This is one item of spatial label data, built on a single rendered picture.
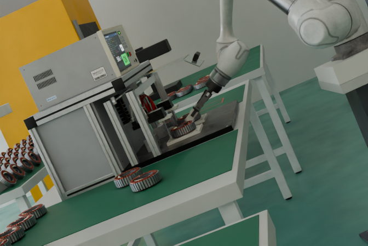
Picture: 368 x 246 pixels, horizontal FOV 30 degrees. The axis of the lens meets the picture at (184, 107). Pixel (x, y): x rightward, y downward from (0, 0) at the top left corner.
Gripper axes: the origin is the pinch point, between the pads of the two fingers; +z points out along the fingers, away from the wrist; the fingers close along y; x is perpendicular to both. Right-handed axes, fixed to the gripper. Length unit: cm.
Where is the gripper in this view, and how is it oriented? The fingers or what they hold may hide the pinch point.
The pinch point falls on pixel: (190, 117)
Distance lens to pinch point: 315.3
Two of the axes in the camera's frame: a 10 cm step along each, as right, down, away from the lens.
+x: -8.1, -5.9, -0.1
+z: -5.8, 7.9, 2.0
